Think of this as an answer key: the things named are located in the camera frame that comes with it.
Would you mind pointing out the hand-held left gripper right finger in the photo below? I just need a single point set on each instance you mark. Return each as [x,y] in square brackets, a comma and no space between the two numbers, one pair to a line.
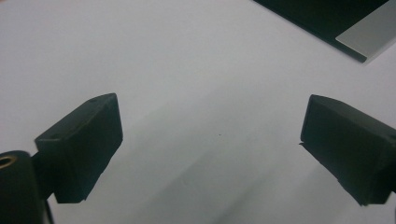
[348,146]

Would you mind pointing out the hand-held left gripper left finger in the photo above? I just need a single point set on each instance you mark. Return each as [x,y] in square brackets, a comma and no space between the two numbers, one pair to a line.
[81,149]

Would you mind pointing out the thin black board green edge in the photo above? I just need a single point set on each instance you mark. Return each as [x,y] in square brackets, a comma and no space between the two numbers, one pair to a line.
[314,15]

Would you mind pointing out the grey flat plate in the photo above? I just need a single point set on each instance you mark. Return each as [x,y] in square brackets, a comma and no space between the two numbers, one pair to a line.
[370,34]

